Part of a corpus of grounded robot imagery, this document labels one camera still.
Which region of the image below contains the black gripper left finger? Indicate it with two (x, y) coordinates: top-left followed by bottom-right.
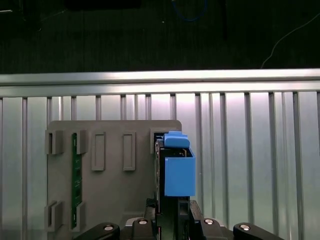
(73, 198), (161, 240)

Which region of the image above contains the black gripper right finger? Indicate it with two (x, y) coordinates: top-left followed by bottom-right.
(176, 196), (286, 240)

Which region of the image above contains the grey parts rack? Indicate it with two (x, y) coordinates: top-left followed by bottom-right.
(44, 119), (190, 233)

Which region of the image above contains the hard disk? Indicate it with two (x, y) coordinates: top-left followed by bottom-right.
(153, 130), (198, 218)

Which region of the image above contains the thin white cable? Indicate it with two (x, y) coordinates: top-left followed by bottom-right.
(259, 17), (320, 70)

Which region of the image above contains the green RAM stick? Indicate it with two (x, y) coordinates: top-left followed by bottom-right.
(71, 132), (84, 230)

